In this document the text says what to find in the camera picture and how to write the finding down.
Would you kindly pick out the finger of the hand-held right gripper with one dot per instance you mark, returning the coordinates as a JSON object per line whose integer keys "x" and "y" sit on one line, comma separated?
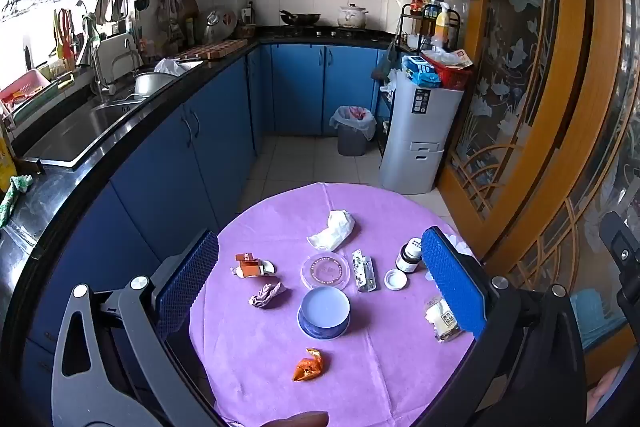
{"x": 622, "y": 252}

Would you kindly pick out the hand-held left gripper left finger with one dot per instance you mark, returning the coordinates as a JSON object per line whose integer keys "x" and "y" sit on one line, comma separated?
{"x": 187, "y": 282}

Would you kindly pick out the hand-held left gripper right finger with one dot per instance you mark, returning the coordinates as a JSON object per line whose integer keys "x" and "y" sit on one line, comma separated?
{"x": 450, "y": 287}

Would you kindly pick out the white bottle cap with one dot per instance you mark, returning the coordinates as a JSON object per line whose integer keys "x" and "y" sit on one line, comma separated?
{"x": 395, "y": 280}

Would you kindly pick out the clear round plastic lid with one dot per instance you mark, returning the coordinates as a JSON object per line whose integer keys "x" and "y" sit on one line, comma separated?
{"x": 325, "y": 271}

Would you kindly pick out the blue bowl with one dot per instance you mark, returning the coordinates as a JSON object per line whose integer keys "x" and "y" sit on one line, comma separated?
{"x": 324, "y": 312}

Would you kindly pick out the grey trash bin with liner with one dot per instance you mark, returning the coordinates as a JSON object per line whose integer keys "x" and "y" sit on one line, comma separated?
{"x": 352, "y": 142}

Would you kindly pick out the pale snack packet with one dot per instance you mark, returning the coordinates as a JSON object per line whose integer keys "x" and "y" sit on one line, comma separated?
{"x": 440, "y": 322}

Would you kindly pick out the dark medicine bottle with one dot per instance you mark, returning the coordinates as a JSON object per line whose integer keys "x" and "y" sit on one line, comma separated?
{"x": 409, "y": 257}

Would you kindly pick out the small orange box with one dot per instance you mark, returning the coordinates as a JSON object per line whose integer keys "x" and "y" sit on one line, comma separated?
{"x": 248, "y": 268}

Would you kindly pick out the grey-purple crumpled wrapper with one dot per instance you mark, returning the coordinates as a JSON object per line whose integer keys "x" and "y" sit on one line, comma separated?
{"x": 267, "y": 295}

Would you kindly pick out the silver blister pack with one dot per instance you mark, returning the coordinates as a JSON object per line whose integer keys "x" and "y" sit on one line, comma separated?
{"x": 362, "y": 272}

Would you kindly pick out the purple flower-print tablecloth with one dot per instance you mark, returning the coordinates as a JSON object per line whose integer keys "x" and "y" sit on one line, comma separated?
{"x": 260, "y": 357}

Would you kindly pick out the white crumpled tissue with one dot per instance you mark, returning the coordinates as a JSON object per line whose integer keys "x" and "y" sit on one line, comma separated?
{"x": 332, "y": 229}

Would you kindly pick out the blue kitchen base cabinets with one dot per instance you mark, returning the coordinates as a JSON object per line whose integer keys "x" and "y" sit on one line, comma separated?
{"x": 210, "y": 142}

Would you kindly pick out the orange crumpled wrapper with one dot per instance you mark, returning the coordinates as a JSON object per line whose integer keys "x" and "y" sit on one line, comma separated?
{"x": 307, "y": 367}

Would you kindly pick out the steel sink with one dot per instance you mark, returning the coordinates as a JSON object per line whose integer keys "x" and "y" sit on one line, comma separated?
{"x": 75, "y": 132}

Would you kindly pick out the green cloth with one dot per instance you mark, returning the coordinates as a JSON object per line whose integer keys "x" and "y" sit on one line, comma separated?
{"x": 12, "y": 197}

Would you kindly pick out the wooden glass sliding door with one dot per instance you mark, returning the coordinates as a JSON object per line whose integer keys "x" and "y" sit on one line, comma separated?
{"x": 560, "y": 57}
{"x": 595, "y": 57}

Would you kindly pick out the metal pot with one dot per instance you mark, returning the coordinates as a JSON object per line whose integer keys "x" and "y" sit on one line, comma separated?
{"x": 150, "y": 84}

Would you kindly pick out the red plastic basket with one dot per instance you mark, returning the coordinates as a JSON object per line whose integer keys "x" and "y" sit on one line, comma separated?
{"x": 452, "y": 79}

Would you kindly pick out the white plastic bag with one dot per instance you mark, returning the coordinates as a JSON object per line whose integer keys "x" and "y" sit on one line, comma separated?
{"x": 170, "y": 67}

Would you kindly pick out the blue packet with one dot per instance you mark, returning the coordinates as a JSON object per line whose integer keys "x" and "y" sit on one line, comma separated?
{"x": 420, "y": 69}

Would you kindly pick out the striped wooden cutting board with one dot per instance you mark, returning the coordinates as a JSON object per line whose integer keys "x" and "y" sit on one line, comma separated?
{"x": 210, "y": 49}

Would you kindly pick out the steel faucet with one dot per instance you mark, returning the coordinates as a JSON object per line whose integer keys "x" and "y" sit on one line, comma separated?
{"x": 95, "y": 67}

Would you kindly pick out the pink plastic basket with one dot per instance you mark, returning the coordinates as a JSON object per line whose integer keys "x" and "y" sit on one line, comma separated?
{"x": 25, "y": 84}

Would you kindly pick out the steel pot lid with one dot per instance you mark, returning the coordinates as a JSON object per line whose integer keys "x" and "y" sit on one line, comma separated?
{"x": 220, "y": 27}

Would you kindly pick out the orange spray bottle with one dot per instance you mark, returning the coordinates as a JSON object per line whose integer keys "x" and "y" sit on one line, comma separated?
{"x": 442, "y": 24}

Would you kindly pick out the black gas stove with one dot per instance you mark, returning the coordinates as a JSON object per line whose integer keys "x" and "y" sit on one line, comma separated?
{"x": 350, "y": 34}

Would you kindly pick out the round wooden board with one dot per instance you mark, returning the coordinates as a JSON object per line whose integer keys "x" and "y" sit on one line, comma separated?
{"x": 190, "y": 9}

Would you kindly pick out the white clay pot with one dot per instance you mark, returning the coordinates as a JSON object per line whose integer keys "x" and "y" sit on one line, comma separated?
{"x": 352, "y": 17}

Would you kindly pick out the black wok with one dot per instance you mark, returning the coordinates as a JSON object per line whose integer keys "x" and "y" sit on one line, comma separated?
{"x": 302, "y": 18}

